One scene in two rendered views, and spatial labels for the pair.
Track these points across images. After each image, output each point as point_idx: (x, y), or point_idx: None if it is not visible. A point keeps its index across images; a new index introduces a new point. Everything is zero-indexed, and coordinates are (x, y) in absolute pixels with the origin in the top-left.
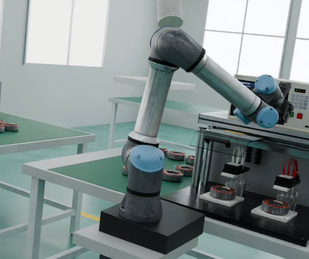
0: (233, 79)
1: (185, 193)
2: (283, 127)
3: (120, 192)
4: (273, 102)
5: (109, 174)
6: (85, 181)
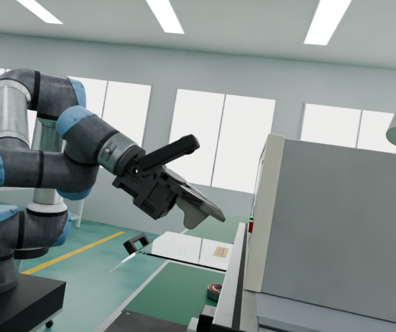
0: None
1: (163, 329)
2: (246, 254)
3: (137, 293)
4: (95, 161)
5: (197, 285)
6: (153, 276)
